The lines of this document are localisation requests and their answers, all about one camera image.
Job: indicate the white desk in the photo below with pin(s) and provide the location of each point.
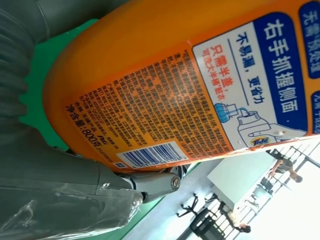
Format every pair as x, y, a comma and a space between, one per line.
237, 175

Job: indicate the green table mat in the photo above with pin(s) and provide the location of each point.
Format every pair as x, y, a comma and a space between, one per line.
37, 82

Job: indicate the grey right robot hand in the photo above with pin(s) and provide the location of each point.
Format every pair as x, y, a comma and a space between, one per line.
62, 195

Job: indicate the person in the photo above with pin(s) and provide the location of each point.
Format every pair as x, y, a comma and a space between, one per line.
284, 165

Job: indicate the black office chair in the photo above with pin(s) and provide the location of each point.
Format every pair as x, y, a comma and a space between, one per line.
204, 227
187, 206

